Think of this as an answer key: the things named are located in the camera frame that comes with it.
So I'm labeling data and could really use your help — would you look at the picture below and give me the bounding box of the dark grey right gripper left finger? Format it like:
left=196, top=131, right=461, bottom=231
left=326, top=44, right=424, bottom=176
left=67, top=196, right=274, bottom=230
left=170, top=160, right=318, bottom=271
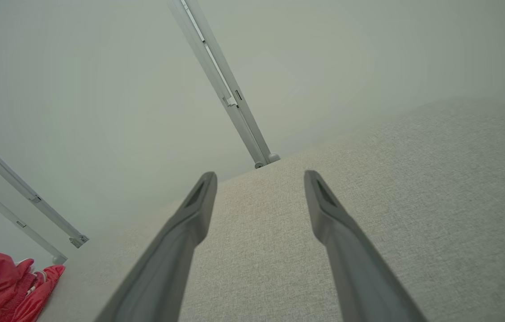
left=94, top=172, right=218, bottom=322

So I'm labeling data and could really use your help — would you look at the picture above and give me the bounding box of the red and white basketball jersey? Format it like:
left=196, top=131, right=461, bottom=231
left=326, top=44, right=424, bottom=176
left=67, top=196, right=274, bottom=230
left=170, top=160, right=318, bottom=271
left=11, top=265, right=65, bottom=322

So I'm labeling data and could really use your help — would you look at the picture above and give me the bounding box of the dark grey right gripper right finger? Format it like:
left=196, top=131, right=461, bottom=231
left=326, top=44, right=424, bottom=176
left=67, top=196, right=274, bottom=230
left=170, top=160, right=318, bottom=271
left=304, top=170, right=427, bottom=322

